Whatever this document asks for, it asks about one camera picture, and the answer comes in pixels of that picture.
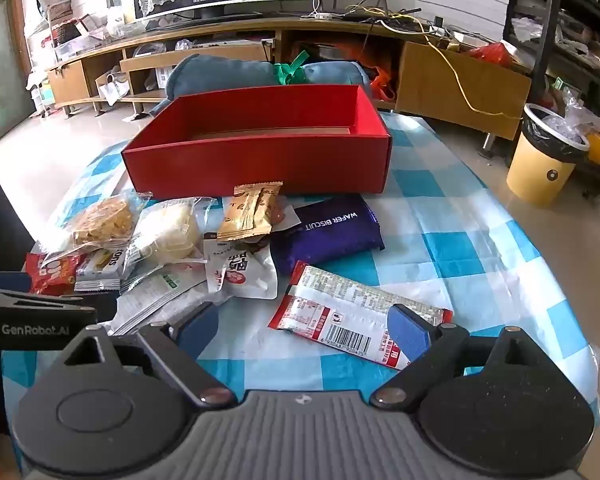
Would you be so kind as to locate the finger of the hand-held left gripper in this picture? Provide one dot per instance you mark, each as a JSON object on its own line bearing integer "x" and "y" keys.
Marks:
{"x": 30, "y": 295}
{"x": 5, "y": 278}

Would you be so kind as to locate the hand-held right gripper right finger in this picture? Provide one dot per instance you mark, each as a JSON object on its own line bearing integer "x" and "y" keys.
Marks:
{"x": 410, "y": 332}

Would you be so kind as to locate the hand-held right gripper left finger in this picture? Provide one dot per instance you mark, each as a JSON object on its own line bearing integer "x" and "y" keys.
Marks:
{"x": 195, "y": 330}

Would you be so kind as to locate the red snack packet white print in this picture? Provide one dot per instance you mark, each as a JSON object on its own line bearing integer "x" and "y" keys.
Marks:
{"x": 55, "y": 275}

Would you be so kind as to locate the white green snack packet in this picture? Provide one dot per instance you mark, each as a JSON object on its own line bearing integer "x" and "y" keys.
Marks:
{"x": 155, "y": 295}

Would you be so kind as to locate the white pouch with red print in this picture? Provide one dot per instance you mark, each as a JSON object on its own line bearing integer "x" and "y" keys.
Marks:
{"x": 240, "y": 275}

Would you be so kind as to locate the white yellow snack packet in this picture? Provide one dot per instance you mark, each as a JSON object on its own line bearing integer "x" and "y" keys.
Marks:
{"x": 100, "y": 267}

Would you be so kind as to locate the red white barcode snack packet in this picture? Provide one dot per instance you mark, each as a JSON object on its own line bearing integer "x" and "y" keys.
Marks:
{"x": 330, "y": 310}

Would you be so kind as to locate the clear packet of pale pastry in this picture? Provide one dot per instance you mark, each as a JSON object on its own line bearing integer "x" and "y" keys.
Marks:
{"x": 170, "y": 230}

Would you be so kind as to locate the clear packet of yellow crisps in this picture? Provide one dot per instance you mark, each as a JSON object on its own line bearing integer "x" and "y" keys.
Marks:
{"x": 105, "y": 220}

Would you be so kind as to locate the purple wafer packet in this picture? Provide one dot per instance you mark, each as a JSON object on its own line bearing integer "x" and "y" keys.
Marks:
{"x": 325, "y": 235}

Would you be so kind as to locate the gold foil snack packet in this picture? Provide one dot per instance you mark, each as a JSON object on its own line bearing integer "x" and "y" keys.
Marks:
{"x": 245, "y": 210}

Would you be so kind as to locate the clear sausage pack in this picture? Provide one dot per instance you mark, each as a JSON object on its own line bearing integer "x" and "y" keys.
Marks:
{"x": 284, "y": 216}

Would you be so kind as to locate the red cardboard box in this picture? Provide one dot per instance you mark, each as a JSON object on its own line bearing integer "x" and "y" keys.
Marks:
{"x": 255, "y": 170}

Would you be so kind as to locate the blue checked tablecloth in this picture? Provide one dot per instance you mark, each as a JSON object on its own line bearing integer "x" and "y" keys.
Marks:
{"x": 455, "y": 240}

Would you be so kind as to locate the white plastic trolley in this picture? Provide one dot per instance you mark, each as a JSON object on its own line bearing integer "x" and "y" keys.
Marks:
{"x": 41, "y": 92}

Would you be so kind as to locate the yellow trash bin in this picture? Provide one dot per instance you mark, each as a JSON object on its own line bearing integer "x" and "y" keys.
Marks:
{"x": 535, "y": 175}

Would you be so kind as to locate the frosted glass door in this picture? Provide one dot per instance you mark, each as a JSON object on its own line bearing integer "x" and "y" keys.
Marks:
{"x": 2, "y": 70}

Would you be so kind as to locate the white paper bag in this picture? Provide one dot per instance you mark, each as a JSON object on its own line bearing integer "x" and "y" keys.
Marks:
{"x": 114, "y": 91}

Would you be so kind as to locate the orange plastic bag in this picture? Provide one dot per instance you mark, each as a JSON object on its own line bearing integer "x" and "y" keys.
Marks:
{"x": 382, "y": 85}

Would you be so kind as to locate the blue white carton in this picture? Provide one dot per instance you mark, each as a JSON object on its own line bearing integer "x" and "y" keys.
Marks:
{"x": 164, "y": 79}

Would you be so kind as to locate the blue rolled blanket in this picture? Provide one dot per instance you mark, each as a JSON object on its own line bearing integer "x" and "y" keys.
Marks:
{"x": 220, "y": 75}

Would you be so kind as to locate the wooden TV cabinet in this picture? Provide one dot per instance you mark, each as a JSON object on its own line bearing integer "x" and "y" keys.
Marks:
{"x": 460, "y": 80}

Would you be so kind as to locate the clear plastic bag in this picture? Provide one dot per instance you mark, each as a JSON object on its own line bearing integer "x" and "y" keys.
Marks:
{"x": 575, "y": 115}

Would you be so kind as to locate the red plastic bag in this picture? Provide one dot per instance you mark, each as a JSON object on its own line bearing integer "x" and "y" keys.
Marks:
{"x": 495, "y": 52}

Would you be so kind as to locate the silver set-top box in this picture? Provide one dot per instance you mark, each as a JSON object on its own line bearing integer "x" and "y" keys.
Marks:
{"x": 242, "y": 41}

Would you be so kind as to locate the white power strip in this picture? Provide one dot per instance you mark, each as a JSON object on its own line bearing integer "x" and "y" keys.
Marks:
{"x": 437, "y": 26}

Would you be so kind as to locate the black metal shelf rack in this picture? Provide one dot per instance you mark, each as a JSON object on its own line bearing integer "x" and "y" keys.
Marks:
{"x": 548, "y": 35}

